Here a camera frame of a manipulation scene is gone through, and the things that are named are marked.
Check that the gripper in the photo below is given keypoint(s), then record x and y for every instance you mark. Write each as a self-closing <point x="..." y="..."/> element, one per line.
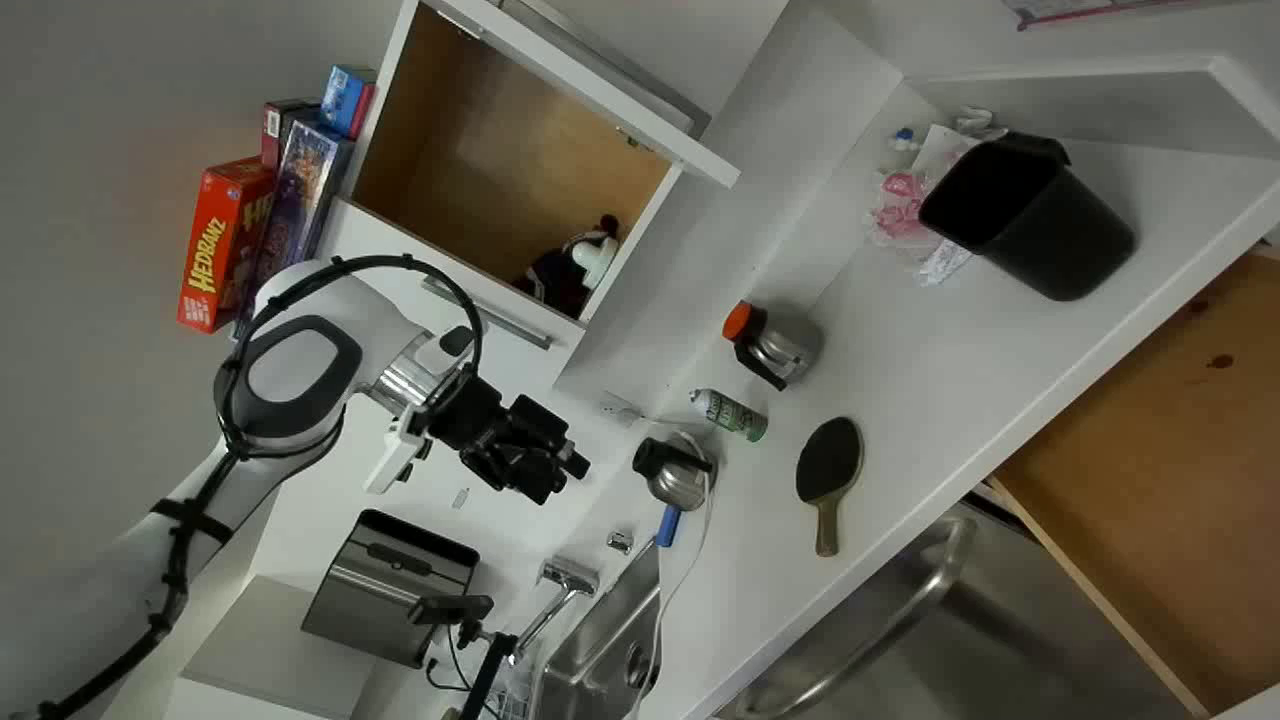
<point x="470" y="412"/>

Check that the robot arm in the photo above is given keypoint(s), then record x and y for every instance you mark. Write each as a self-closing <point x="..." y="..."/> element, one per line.
<point x="290" y="375"/>

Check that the green and white spray can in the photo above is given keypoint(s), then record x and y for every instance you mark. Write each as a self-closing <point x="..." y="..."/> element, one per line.
<point x="730" y="412"/>

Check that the small silver object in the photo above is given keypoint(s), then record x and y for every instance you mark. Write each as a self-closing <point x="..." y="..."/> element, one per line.
<point x="620" y="542"/>

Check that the silver tap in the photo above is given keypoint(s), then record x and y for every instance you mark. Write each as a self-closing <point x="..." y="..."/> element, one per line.
<point x="565" y="578"/>

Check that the steel carafe with black lid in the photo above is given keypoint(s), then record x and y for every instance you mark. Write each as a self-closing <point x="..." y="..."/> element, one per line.
<point x="675" y="475"/>

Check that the small blue object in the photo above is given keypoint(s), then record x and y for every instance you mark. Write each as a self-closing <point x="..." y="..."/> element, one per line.
<point x="667" y="525"/>

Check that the black and white plush toy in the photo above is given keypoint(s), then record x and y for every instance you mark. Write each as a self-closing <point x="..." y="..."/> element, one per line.
<point x="570" y="270"/>

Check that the steel sink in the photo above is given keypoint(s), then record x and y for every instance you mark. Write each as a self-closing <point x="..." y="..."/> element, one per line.
<point x="600" y="640"/>

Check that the steel paper towel dispenser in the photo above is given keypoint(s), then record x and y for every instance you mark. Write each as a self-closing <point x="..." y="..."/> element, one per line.
<point x="385" y="590"/>

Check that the steel carafe with orange lid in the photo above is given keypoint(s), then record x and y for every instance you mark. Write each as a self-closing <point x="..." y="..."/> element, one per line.
<point x="785" y="345"/>

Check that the black table tennis paddle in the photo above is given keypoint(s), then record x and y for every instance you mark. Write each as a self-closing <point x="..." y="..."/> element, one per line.
<point x="828" y="462"/>

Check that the purple board game box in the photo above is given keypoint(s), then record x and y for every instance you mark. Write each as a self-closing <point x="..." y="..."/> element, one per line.
<point x="295" y="210"/>

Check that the red board game box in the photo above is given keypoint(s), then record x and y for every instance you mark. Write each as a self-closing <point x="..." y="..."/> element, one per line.
<point x="215" y="245"/>

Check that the blue game box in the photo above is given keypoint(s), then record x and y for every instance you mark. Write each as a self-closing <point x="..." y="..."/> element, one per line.
<point x="345" y="100"/>

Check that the dark red game box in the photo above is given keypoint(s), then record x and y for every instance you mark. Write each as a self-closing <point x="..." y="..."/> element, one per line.
<point x="275" y="125"/>

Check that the pink and white plastic bags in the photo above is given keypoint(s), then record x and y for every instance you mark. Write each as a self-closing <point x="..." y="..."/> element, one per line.
<point x="905" y="205"/>

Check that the small white bottle blue cap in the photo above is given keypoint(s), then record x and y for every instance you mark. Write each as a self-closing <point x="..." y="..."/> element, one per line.
<point x="903" y="138"/>

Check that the stainless steel dishwasher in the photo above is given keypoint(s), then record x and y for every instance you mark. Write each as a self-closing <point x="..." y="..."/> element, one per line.
<point x="1000" y="640"/>

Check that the black plastic bin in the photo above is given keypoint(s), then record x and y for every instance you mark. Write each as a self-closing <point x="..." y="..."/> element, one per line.
<point x="1030" y="215"/>

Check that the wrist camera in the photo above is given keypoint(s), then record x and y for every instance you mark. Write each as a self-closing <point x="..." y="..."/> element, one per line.
<point x="395" y="455"/>

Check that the camera on mount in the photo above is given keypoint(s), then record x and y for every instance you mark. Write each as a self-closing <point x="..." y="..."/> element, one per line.
<point x="455" y="610"/>

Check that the white wall cabinet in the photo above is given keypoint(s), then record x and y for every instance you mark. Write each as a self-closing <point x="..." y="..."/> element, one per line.
<point x="470" y="150"/>

